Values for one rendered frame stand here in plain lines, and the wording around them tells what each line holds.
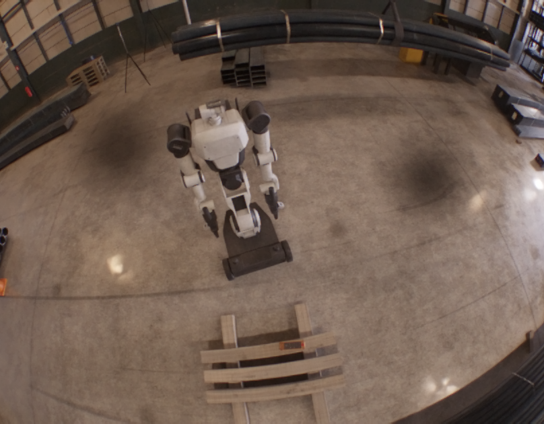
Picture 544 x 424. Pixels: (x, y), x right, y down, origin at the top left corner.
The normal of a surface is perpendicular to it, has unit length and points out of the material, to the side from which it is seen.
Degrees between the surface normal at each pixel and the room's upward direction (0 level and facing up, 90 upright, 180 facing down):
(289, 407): 0
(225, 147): 90
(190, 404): 0
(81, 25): 90
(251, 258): 0
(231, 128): 45
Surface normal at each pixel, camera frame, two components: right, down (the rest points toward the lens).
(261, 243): -0.07, -0.55
